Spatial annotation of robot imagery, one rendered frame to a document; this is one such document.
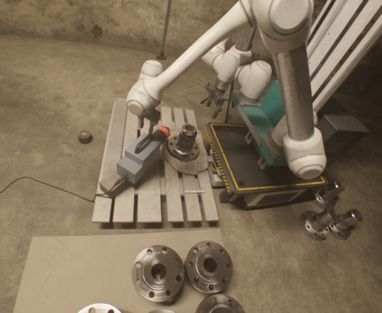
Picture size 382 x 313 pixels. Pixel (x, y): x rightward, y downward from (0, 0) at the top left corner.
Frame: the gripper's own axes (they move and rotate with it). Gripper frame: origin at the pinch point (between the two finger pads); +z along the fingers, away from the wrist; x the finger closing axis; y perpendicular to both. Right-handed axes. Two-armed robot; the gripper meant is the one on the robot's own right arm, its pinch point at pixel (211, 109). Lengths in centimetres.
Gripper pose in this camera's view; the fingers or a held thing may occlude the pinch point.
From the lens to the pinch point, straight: 133.7
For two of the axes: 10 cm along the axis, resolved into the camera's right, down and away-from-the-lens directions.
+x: -1.9, -7.8, 5.9
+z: -2.1, 6.2, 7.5
